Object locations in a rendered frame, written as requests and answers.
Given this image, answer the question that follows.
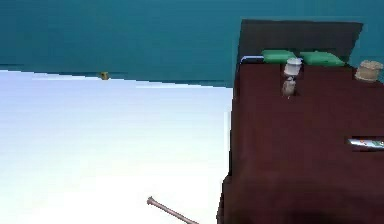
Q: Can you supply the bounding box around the white and tan figurine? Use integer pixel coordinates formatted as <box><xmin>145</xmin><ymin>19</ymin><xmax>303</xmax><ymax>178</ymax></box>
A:
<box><xmin>281</xmin><ymin>57</ymin><xmax>303</xmax><ymax>98</ymax></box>

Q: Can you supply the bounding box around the brown baseball bat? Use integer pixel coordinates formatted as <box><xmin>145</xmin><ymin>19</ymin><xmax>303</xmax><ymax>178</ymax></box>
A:
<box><xmin>146</xmin><ymin>196</ymin><xmax>200</xmax><ymax>224</ymax></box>

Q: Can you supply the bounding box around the dark red bed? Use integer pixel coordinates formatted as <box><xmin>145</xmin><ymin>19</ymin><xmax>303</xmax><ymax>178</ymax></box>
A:
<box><xmin>216</xmin><ymin>18</ymin><xmax>384</xmax><ymax>224</ymax></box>

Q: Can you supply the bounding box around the green pillow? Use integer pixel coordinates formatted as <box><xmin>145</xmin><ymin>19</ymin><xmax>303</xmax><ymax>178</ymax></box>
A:
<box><xmin>261</xmin><ymin>49</ymin><xmax>297</xmax><ymax>65</ymax></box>
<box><xmin>299</xmin><ymin>50</ymin><xmax>346</xmax><ymax>67</ymax></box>

